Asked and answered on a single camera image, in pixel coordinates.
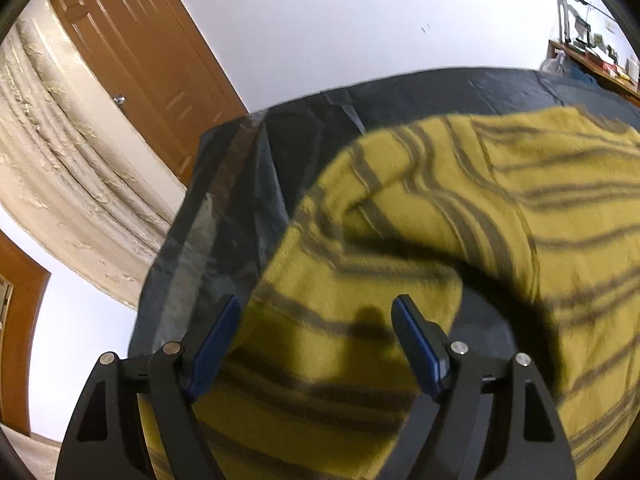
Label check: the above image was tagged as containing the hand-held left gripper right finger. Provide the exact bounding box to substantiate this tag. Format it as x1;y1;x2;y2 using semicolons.
391;295;576;480

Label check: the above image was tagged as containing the yellow striped knit sweater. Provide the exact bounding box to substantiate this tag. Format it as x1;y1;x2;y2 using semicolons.
137;107;640;480

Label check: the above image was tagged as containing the black desk lamp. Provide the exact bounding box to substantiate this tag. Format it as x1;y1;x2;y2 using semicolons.
559;0;613;43

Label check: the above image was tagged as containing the brown wooden door frame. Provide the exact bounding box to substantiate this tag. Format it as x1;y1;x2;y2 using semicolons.
0;232;52;436

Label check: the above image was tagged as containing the blue storage box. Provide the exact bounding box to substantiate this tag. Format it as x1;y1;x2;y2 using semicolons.
570;62;601;86

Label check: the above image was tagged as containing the brown wooden desk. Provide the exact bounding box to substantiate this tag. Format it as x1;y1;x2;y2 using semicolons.
547;39;640;108

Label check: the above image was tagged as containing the cream quilted mattress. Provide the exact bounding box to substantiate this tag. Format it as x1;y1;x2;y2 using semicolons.
0;0;188;311

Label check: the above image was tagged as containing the brown wooden door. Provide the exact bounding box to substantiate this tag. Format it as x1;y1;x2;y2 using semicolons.
44;0;251;188

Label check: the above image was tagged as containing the clear plastic bag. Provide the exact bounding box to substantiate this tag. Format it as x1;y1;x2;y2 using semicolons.
540;55;568;77

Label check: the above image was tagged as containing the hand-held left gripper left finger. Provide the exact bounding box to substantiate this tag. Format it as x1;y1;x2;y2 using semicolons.
54;294;242;480

